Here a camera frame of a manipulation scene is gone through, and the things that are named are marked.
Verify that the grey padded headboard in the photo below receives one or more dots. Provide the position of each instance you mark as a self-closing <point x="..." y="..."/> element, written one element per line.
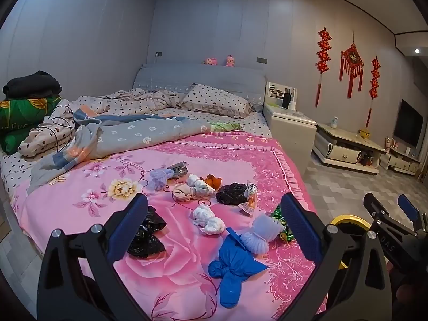
<point x="200" y="75"/>

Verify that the beige heart print quilt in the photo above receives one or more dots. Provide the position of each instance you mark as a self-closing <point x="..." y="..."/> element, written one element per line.
<point x="140" y="98"/>

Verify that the pink plush toy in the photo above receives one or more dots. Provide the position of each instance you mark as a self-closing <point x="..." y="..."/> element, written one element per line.
<point x="230" y="61"/>
<point x="210" y="61"/>

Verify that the yellow pot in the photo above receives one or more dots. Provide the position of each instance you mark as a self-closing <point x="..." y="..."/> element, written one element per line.
<point x="364" y="132"/>

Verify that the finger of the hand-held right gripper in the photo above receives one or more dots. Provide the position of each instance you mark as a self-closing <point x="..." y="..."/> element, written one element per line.
<point x="379" y="212"/>
<point x="408" y="207"/>

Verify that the white tissue wad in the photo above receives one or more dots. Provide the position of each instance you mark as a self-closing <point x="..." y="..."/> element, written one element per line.
<point x="209" y="220"/>

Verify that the white cup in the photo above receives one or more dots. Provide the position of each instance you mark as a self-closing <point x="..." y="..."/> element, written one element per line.
<point x="292" y="106"/>

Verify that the yellow rimmed trash bin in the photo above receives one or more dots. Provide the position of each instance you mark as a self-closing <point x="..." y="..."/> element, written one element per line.
<point x="351" y="220"/>

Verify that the grey snack packet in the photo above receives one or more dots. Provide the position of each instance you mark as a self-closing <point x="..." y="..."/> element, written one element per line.
<point x="178" y="169"/>

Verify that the polka dot pillow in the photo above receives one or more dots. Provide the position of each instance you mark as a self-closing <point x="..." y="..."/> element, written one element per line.
<point x="214" y="102"/>

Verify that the white low tv cabinet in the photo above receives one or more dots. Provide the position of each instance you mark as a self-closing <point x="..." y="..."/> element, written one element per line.
<point x="401" y="162"/>

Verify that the black thermos bottle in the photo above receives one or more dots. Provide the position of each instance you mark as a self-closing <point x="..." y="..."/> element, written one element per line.
<point x="286" y="98"/>

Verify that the cartoon print snack wrapper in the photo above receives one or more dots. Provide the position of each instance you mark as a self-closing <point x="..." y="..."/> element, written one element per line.
<point x="250" y="200"/>

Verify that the grey patterned quilt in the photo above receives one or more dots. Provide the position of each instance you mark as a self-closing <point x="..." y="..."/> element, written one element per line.
<point x="133" y="133"/>

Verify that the white cloth bundle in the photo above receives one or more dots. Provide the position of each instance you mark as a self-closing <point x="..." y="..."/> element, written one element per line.
<point x="198" y="185"/>

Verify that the small black plastic bag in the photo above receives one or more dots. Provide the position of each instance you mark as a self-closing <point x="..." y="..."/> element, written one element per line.
<point x="232" y="194"/>

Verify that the purple foam fruit net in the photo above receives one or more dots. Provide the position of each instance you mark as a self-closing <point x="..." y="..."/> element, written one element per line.
<point x="159" y="177"/>

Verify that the orange peel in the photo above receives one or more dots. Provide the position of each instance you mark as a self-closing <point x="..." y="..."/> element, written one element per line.
<point x="213" y="181"/>

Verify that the white bedside cabinet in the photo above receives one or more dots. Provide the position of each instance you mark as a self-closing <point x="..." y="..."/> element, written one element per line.
<point x="291" y="133"/>

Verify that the green leaf print bag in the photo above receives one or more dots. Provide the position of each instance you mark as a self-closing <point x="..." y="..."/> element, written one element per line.
<point x="23" y="113"/>

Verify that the pink floral bedsheet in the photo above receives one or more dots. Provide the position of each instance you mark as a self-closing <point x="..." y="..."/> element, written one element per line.
<point x="180" y="284"/>

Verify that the low white TV stand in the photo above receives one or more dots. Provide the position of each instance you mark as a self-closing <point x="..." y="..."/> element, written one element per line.
<point x="344" y="143"/>

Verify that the green candy wrapper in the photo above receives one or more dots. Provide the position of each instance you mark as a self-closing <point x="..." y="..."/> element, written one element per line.
<point x="287" y="236"/>

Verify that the blue plastic bag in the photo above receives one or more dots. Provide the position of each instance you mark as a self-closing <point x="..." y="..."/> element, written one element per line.
<point x="234" y="267"/>

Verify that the small white bottle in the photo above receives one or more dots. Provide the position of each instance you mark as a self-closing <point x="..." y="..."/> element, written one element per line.
<point x="334" y="121"/>

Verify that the pale pink cloth bundle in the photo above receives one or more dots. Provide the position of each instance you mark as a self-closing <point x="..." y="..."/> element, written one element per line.
<point x="182" y="193"/>

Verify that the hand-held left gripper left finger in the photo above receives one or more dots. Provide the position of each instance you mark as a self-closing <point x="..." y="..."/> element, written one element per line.
<point x="128" y="227"/>

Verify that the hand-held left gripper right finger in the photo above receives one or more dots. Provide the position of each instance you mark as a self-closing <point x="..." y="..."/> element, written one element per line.
<point x="297" y="224"/>

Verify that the black folded cloth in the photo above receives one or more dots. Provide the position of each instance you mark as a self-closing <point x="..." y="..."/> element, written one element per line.
<point x="31" y="83"/>

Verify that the large black plastic bag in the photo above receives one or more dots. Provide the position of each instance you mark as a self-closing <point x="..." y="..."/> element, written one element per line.
<point x="148" y="239"/>

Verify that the red diamond knot decoration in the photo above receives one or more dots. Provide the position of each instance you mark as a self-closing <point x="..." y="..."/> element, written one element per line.
<point x="351" y="58"/>

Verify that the black flat television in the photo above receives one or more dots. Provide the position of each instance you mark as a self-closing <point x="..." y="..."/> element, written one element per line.
<point x="408" y="127"/>

